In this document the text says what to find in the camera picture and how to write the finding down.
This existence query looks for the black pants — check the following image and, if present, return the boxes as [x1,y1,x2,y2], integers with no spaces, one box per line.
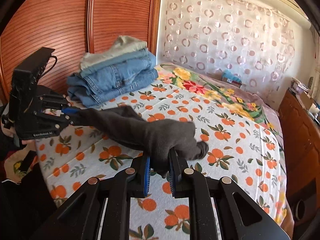
[75,106,209,178]

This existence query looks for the person's left forearm black sleeve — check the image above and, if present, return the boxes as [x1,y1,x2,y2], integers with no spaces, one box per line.
[1,164,57,239]

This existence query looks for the person's left hand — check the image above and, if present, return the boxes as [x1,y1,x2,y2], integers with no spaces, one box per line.
[7,127,35,147]

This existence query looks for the blue folded jeans middle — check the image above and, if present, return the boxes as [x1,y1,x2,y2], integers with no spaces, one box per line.
[67,52,156,90]

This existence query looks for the orange print bed sheet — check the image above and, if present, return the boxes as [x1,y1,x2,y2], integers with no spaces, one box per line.
[36,80,286,239]

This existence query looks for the khaki folded pants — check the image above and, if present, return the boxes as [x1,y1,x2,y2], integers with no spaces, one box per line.
[80,35,147,70]

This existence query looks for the light blue folded jeans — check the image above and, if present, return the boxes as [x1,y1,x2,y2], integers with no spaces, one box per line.
[80,48,149,77]

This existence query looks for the wooden slatted wardrobe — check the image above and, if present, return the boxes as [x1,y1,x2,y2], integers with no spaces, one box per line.
[1,0,160,103]

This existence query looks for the blue item box on bed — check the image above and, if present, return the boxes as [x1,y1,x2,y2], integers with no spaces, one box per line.
[221,69,242,88]

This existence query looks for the wooden sideboard cabinet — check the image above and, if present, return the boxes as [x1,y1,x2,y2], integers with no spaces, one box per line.
[278,89,320,225]

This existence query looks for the sheer circle pattern curtain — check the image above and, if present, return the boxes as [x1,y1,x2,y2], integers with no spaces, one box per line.
[159,0,295,108]

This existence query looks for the stack of papers books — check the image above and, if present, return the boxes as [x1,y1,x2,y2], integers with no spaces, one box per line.
[290,77,310,95]

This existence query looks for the cardboard box on cabinet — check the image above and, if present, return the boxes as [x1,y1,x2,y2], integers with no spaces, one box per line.
[299,92,319,115]

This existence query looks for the beige side curtain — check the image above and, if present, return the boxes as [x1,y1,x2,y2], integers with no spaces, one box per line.
[309,27,320,104]

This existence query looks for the black cable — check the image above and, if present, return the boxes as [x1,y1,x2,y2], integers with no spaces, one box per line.
[39,55,59,77]

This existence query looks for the wall air conditioner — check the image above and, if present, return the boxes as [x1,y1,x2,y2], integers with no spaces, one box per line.
[267,0,311,29]

